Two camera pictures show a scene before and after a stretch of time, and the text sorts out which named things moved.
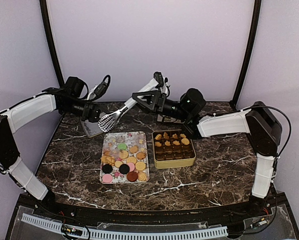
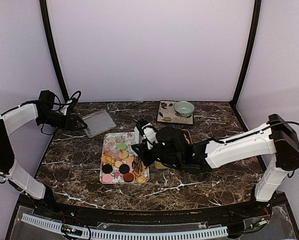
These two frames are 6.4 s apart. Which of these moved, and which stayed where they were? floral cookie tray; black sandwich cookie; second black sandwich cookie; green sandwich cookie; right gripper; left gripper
Moved: right gripper; left gripper
Stayed: floral cookie tray; black sandwich cookie; green sandwich cookie; second black sandwich cookie
